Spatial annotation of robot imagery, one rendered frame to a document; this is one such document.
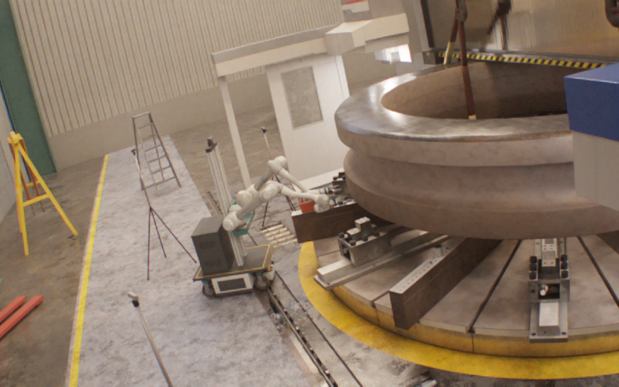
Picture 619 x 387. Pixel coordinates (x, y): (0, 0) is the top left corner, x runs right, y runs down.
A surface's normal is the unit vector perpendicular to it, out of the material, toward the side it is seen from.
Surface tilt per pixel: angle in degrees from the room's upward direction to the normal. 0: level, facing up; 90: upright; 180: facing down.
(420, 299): 90
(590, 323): 0
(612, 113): 90
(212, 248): 90
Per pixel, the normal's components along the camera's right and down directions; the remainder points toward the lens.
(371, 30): 0.35, 0.24
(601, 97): -0.92, 0.29
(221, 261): -0.02, 0.33
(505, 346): -0.46, 0.38
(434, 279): 0.72, 0.09
